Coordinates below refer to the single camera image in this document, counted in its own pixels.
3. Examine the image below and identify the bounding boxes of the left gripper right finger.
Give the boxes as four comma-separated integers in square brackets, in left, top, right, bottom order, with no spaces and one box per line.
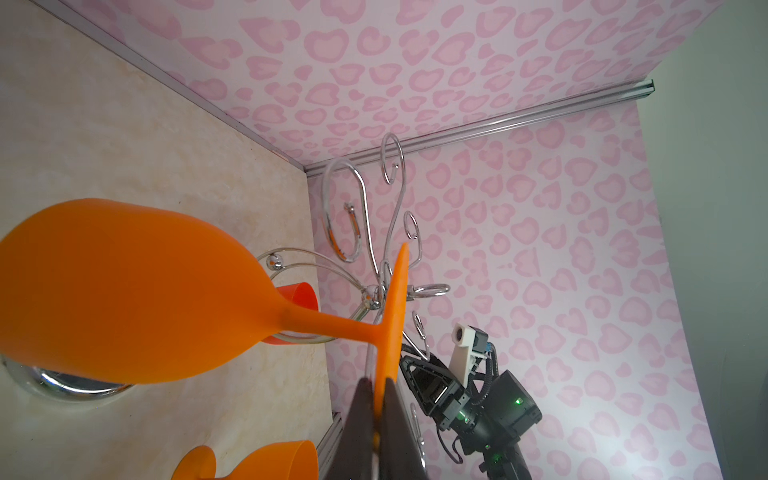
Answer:
[379,379,428,480]

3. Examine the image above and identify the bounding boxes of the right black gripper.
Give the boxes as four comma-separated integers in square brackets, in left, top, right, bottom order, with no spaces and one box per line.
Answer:
[399,355,486,438]

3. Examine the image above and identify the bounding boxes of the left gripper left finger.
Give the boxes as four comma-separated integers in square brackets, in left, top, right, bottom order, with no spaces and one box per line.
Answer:
[325,378,374,480]

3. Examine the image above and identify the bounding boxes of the orange wine glass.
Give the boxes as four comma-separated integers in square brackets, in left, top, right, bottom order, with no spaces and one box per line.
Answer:
[1,199,409,413]
[172,440,319,480]

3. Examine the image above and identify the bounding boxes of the red wine glass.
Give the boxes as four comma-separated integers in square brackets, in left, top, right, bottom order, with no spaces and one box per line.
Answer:
[260,281,320,347]

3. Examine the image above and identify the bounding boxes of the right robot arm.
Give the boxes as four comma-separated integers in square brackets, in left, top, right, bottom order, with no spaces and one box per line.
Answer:
[400,351,542,479]

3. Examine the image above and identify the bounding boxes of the chrome wine glass rack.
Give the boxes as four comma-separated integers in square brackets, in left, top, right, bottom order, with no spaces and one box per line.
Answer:
[0,131,451,469]

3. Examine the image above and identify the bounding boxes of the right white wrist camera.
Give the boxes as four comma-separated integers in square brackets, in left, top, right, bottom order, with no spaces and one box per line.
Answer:
[449,324,491,387]

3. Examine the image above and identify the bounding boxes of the right black corrugated cable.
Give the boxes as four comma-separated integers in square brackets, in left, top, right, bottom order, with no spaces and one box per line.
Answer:
[473,347,502,406]

